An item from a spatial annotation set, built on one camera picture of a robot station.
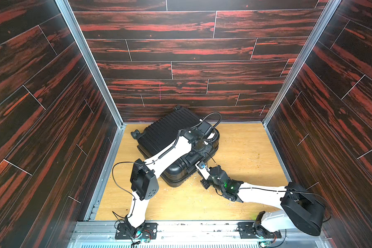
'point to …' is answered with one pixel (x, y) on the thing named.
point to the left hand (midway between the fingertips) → (205, 149)
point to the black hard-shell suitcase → (174, 123)
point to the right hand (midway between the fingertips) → (201, 170)
